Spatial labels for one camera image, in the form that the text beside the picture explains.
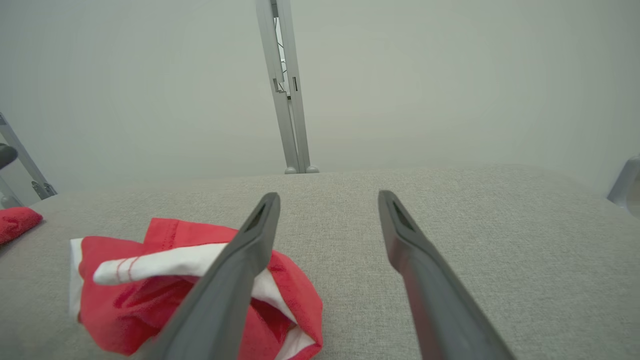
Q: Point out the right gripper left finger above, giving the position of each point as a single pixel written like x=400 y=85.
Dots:
x=220 y=300

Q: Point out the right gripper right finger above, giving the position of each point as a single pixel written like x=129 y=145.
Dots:
x=435 y=300

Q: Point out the red garment with white trim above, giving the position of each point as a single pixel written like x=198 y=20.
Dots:
x=125 y=310

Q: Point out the red jersey with black numbers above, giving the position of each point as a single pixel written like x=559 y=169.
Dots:
x=17 y=222

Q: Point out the black left wrist cylinder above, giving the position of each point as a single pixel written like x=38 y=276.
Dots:
x=6 y=156

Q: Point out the light grey curved frame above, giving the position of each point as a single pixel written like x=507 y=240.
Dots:
x=622 y=185

